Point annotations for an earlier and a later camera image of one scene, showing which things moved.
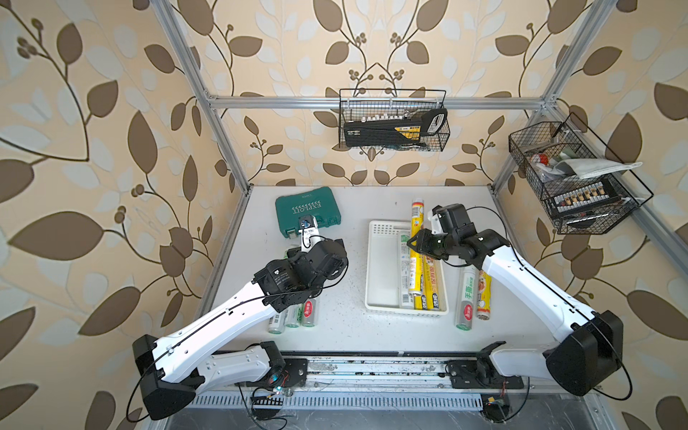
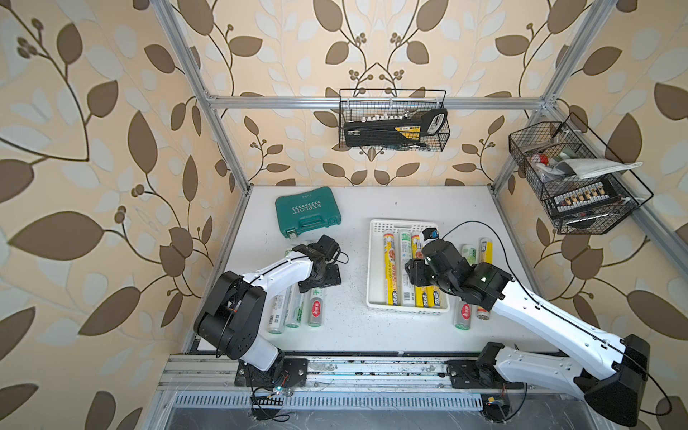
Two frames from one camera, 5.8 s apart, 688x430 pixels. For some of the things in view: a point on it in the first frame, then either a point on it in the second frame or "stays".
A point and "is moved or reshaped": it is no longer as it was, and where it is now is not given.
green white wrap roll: [407, 299] stays
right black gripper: [422, 244] to [415, 271]
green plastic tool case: [320, 203] stays
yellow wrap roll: [417, 258] is moved or reshaped
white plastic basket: [382, 271] stays
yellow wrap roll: [433, 283] stays
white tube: [277, 322] stays
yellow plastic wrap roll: [416, 273] is moved or reshaped
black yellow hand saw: [409, 131] stays
